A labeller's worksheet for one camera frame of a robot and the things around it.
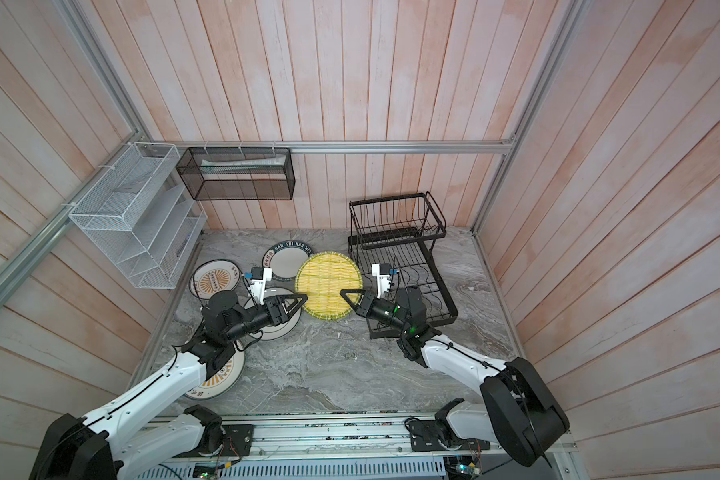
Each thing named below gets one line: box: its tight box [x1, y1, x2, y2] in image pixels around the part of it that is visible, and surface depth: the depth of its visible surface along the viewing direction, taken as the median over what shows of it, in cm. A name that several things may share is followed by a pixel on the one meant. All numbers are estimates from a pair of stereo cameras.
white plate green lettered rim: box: [262, 240, 314, 282], surface depth 115 cm
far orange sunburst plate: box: [188, 259, 241, 299], surface depth 107 cm
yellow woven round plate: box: [294, 251, 364, 321], surface depth 77 cm
